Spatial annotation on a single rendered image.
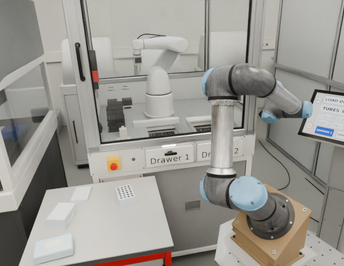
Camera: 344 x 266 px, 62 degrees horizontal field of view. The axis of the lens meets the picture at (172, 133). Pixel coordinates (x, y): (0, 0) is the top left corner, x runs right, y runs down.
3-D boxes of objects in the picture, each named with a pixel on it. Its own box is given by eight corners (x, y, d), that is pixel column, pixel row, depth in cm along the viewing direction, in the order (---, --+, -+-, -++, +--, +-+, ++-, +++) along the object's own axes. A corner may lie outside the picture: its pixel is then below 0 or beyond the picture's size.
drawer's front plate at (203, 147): (241, 155, 180) (242, 139, 176) (197, 161, 175) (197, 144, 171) (240, 154, 182) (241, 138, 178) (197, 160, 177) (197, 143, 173)
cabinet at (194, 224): (247, 250, 215) (256, 154, 184) (108, 276, 198) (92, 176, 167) (208, 183, 301) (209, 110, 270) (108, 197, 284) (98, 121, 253)
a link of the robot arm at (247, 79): (263, 53, 94) (315, 99, 127) (234, 58, 102) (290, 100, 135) (257, 86, 92) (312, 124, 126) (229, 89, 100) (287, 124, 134)
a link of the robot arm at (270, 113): (279, 117, 128) (285, 95, 130) (257, 117, 136) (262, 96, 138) (287, 124, 133) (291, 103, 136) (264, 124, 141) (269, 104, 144)
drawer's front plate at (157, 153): (193, 161, 175) (193, 145, 171) (146, 167, 170) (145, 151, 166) (192, 160, 177) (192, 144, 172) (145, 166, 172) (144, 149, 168)
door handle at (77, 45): (85, 83, 142) (78, 43, 135) (79, 83, 142) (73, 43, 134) (85, 81, 147) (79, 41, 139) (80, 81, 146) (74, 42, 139)
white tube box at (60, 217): (66, 228, 132) (64, 219, 130) (48, 228, 133) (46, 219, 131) (77, 211, 144) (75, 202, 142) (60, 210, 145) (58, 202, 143)
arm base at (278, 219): (296, 205, 108) (287, 194, 102) (278, 241, 104) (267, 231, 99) (261, 192, 120) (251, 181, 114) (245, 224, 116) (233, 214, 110)
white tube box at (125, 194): (135, 202, 149) (135, 196, 147) (120, 206, 146) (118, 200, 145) (131, 189, 160) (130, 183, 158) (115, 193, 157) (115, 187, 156)
